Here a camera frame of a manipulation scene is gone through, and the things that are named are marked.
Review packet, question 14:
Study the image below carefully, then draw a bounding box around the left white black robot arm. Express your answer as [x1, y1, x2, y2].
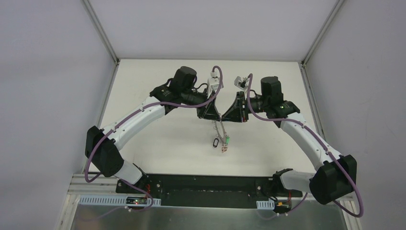
[84, 66, 223, 194]

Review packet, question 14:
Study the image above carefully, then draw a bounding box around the white cable duct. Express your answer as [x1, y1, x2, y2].
[79, 195, 161, 207]
[256, 199, 275, 210]

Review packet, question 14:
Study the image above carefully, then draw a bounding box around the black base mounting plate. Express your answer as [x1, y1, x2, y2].
[135, 174, 303, 208]

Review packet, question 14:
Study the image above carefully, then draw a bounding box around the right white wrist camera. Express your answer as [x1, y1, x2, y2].
[234, 76, 249, 92]

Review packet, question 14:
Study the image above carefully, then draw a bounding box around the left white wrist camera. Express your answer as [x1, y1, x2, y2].
[207, 72, 220, 97]

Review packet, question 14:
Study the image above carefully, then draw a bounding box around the black key tag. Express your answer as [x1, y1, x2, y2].
[213, 138, 220, 148]

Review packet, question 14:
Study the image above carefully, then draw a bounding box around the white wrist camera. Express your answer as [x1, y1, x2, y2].
[207, 72, 220, 97]
[234, 76, 249, 92]

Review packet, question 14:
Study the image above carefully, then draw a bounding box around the right white cable duct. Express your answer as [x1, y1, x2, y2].
[256, 199, 275, 210]

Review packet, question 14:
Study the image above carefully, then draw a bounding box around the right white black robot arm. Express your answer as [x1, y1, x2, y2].
[222, 75, 357, 205]

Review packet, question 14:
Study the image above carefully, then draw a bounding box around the left white cable duct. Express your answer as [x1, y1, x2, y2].
[79, 195, 161, 207]

